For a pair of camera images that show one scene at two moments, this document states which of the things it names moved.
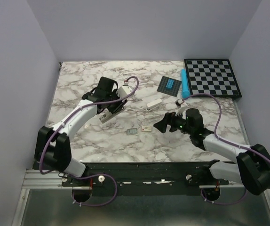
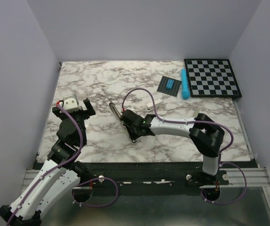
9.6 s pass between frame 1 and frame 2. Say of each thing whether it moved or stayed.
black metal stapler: moved
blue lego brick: stayed
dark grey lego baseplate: stayed
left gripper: moved
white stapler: stayed
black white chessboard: stayed
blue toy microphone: stayed
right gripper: moved
